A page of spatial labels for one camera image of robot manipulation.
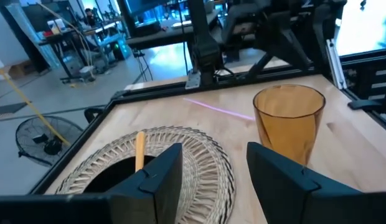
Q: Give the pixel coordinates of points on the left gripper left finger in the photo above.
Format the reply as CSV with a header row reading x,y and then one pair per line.
x,y
163,186

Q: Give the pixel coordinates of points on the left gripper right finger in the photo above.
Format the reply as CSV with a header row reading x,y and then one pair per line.
x,y
274,186

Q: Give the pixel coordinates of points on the black bowl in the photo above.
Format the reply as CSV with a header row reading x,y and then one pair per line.
x,y
112,177

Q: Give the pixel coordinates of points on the amber plastic tumbler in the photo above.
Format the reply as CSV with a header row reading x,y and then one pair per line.
x,y
288,130

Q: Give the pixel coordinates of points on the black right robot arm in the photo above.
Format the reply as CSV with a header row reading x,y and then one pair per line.
x,y
207,53

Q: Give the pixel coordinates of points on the round woven straw placemat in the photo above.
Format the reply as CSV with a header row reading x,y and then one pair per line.
x,y
205,174

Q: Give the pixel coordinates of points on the black floor fan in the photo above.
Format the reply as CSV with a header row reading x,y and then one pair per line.
x,y
40,140

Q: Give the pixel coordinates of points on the grey side desk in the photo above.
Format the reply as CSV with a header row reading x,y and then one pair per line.
x,y
168,37

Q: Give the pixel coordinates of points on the black device under laptop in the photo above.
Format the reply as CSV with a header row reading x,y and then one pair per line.
x,y
149,30

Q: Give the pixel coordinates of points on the black work table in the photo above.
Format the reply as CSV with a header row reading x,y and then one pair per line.
x,y
60,39

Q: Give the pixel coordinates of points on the person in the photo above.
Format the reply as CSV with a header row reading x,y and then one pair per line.
x,y
90,17

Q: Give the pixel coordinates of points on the cardboard box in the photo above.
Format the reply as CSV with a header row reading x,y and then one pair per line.
x,y
20,69

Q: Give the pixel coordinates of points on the bright computer monitor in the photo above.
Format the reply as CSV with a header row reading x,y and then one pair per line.
x,y
364,25

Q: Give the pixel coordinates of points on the grey metal bracket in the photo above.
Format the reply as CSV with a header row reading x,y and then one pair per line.
x,y
193,81

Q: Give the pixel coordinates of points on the black frame clip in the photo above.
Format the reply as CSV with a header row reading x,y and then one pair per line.
x,y
364,105

